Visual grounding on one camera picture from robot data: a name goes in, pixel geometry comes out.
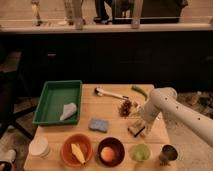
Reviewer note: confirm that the green chili pepper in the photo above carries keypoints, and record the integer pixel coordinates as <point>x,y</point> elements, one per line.
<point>140,90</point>

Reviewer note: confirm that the orange bowl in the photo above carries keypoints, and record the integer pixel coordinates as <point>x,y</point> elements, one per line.
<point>66,152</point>

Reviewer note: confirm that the white handled brush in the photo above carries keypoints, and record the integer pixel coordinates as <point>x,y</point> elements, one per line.
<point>102,92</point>

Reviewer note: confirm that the silver metal cup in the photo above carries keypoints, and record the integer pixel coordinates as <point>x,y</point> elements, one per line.
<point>167,154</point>

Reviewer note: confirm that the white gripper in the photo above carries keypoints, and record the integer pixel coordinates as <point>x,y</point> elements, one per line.
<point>144,122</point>

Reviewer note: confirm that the white crumpled cloth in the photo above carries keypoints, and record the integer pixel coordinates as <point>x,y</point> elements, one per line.
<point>68,111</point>

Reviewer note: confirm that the blue sponge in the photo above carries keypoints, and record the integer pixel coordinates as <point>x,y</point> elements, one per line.
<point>98,125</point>

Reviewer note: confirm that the dark brown bowl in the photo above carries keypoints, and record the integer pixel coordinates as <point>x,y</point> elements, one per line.
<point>118,148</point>

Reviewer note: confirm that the black tan whiteboard eraser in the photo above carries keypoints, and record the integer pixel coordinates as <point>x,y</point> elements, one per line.
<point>136,128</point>

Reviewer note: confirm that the green plastic tray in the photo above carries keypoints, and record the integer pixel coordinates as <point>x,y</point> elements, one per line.
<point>55,95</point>

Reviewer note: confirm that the yellow corn piece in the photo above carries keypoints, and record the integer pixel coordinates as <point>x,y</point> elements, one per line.
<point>76,150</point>

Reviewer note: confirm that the green plastic cup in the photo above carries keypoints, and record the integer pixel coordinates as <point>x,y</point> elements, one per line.
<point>140,152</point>

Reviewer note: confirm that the black office chair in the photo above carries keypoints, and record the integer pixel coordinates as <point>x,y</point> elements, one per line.
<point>9,72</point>

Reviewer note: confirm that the brown pine cone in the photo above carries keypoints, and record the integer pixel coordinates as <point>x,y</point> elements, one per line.
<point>125,108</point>

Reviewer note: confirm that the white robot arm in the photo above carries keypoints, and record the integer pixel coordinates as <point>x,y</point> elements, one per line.
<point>165,100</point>

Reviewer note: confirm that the orange round fruit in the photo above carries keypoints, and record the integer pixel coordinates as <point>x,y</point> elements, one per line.
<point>107,154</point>

